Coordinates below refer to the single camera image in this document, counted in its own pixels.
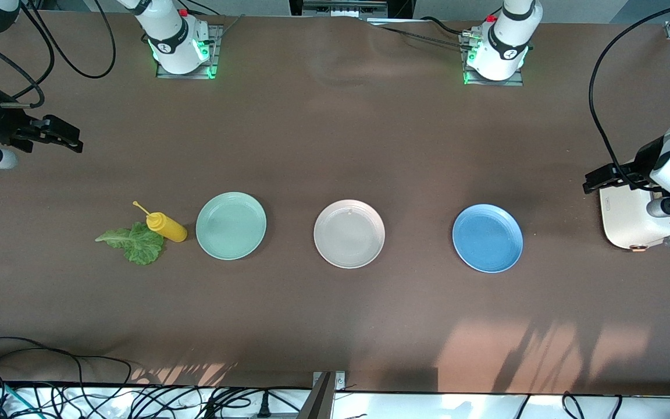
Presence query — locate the green lettuce leaf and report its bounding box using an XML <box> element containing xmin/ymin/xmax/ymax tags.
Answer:
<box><xmin>95</xmin><ymin>221</ymin><xmax>166</xmax><ymax>266</ymax></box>

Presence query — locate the yellow mustard squeeze bottle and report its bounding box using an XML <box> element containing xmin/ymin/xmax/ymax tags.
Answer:
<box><xmin>133</xmin><ymin>201</ymin><xmax>188</xmax><ymax>243</ymax></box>

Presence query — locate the blue plate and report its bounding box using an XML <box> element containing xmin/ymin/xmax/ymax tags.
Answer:
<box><xmin>452</xmin><ymin>204</ymin><xmax>524</xmax><ymax>274</ymax></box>

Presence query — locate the mint green plate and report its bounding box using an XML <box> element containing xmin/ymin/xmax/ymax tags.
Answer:
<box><xmin>195</xmin><ymin>191</ymin><xmax>268</xmax><ymax>261</ymax></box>

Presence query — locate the beige plate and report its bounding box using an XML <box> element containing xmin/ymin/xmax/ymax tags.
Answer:
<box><xmin>313</xmin><ymin>200</ymin><xmax>386</xmax><ymax>269</ymax></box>

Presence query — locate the cream white toaster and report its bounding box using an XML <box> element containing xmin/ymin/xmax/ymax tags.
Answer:
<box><xmin>600</xmin><ymin>183</ymin><xmax>670</xmax><ymax>252</ymax></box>

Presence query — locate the grey power strip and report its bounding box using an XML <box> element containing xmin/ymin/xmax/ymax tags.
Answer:
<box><xmin>288</xmin><ymin>0</ymin><xmax>391</xmax><ymax>19</ymax></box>

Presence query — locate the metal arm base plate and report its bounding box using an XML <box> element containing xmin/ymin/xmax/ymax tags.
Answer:
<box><xmin>155</xmin><ymin>23</ymin><xmax>223</xmax><ymax>80</ymax></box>
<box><xmin>462</xmin><ymin>32</ymin><xmax>525</xmax><ymax>87</ymax></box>

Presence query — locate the silver corner bracket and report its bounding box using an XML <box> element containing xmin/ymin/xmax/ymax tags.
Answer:
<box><xmin>312</xmin><ymin>371</ymin><xmax>346</xmax><ymax>389</ymax></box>

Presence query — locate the grey aluminium profile post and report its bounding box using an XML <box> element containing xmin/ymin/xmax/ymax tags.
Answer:
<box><xmin>297</xmin><ymin>372</ymin><xmax>334</xmax><ymax>419</ymax></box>

